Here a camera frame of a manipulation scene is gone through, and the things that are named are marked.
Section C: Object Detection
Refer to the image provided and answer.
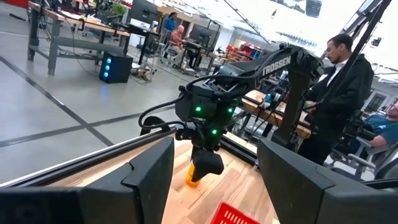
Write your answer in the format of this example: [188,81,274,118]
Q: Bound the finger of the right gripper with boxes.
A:
[191,148,224,183]

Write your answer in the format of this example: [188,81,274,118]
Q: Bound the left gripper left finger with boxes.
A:
[79,136,175,224]

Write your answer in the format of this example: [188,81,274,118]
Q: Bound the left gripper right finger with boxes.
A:
[257,139,398,224]

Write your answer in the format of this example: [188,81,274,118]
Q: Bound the orange pill bottle white cap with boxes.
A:
[185,163,202,188]

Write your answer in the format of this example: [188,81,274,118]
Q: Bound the red plastic basket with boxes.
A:
[210,201,262,224]

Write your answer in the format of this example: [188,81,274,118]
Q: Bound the wooden workbench with clutter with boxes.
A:
[241,89,312,139]

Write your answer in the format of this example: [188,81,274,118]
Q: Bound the grey office chair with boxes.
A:
[323,136,398,181]

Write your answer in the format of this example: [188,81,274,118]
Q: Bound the shelf with red bins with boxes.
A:
[225,42,265,62]

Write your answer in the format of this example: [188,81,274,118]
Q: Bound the black computer monitor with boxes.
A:
[188,24,214,47]
[129,0,159,26]

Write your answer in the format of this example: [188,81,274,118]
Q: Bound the person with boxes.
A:
[169,24,187,63]
[163,11,178,34]
[297,33,376,166]
[351,101,398,150]

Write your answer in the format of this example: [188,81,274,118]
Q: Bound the black computer tower blue lights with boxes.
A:
[99,51,134,84]

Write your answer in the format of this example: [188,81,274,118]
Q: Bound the black office desk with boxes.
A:
[124,24,163,65]

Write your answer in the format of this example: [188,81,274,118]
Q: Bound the green leafy room plant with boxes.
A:
[110,2,128,18]

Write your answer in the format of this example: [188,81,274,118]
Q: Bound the wooden workbench grey legs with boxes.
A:
[27,1,131,75]

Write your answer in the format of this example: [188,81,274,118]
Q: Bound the black overhead rig strut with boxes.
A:
[338,0,393,82]

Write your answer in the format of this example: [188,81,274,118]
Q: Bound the black frame hook bracket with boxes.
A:
[139,115,171,136]

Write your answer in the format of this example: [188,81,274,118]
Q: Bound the black aluminium table frame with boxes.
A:
[0,126,259,189]

